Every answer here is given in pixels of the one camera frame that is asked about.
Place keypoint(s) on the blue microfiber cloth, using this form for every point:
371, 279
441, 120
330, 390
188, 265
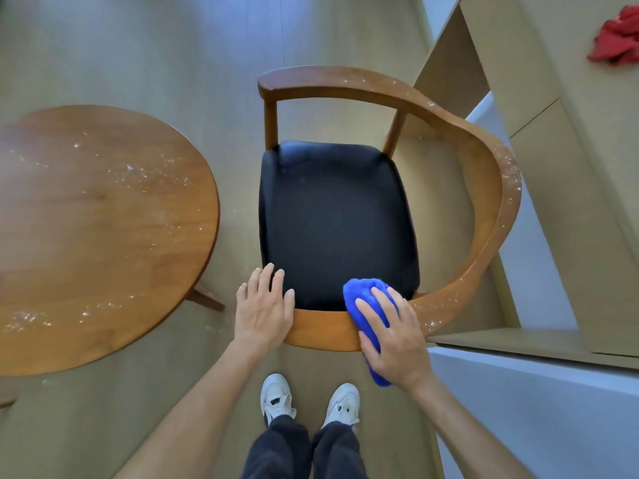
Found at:
362, 294

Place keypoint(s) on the dark trousers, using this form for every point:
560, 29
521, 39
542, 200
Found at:
304, 453

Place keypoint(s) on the person's right middle finger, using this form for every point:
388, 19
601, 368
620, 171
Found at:
385, 304

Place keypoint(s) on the person's left forearm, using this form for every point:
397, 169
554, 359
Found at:
194, 419

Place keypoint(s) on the white left sneaker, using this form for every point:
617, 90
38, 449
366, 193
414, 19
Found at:
277, 396

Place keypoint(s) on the beige wooden shelf unit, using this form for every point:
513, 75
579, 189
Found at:
574, 144

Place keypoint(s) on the person's left middle finger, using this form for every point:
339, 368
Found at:
265, 279

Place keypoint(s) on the white right sneaker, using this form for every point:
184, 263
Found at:
343, 404

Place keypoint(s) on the wooden armchair with black seat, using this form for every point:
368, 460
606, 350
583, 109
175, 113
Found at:
334, 219

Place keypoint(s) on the person's left hand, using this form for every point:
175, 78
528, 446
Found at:
260, 314

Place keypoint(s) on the person's right hand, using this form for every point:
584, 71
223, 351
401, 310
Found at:
399, 344

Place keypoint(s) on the white cabinet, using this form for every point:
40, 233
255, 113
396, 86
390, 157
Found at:
539, 419

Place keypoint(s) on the red cloth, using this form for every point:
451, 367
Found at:
616, 42

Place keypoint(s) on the white sneaker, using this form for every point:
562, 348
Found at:
277, 396
343, 404

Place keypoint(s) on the round wooden table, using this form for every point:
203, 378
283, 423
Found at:
100, 234

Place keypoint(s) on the person's right thumb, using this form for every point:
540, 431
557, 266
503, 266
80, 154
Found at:
369, 350

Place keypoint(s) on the person's left thumb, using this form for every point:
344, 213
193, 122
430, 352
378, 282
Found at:
289, 306

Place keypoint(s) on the person's left little finger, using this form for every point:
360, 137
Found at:
241, 296

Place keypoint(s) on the person's right forearm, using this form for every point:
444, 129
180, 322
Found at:
464, 433

